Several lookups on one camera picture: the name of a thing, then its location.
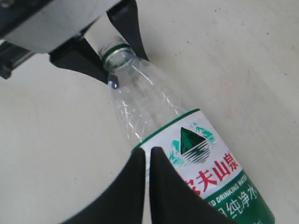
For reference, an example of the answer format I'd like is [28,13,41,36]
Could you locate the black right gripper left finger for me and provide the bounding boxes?
[63,148,146,224]

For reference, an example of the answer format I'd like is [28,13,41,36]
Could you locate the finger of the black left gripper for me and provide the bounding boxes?
[107,0,149,61]

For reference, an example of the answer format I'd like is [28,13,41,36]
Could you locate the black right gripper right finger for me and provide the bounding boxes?
[150,147,234,224]

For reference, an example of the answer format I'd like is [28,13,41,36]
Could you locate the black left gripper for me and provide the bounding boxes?
[0,37,108,84]

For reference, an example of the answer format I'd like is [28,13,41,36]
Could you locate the clear plastic water bottle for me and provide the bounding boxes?
[100,43,275,224]

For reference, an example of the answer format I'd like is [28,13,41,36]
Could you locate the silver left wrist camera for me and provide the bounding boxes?
[0,0,118,53]

